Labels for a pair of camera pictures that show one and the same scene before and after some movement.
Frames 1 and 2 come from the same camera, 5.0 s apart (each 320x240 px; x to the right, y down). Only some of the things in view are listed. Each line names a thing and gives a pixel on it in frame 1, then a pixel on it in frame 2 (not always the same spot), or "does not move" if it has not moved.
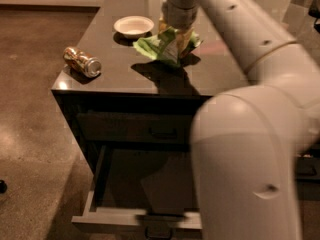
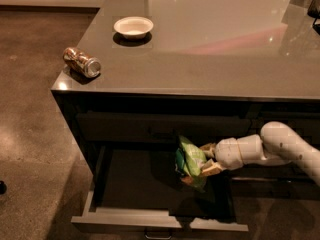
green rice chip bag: [165, 46] -> [189, 160]
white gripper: [181, 17] -> [228, 153]
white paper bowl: [133, 26] does not move
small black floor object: [3, 187] does not move
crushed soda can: [89, 65] does not move
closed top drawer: [134, 127] does not move
